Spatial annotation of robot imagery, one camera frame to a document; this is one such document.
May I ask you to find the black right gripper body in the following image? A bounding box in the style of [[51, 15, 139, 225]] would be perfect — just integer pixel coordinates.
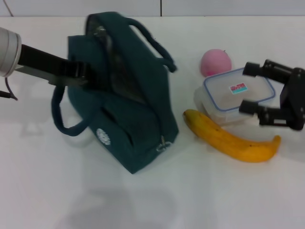
[[280, 67, 305, 131]]

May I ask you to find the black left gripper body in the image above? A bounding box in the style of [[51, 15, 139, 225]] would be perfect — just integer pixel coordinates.
[[17, 43, 89, 80]]

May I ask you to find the clear blue-rimmed food container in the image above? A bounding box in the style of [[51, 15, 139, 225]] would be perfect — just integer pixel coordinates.
[[194, 68, 276, 125]]

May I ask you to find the pink peach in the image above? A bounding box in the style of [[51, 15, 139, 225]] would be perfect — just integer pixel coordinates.
[[200, 49, 232, 77]]

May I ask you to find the dark teal insulated lunch bag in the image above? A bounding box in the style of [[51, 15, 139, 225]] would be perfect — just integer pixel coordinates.
[[51, 13, 179, 175]]

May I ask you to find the yellow banana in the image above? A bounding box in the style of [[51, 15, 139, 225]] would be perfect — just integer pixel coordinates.
[[183, 109, 282, 163]]

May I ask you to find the grey left wrist camera bracket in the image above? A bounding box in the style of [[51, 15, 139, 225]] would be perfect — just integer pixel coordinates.
[[14, 64, 89, 89]]

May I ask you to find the dark left arm cable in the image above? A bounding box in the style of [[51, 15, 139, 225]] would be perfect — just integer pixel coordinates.
[[0, 75, 19, 101]]

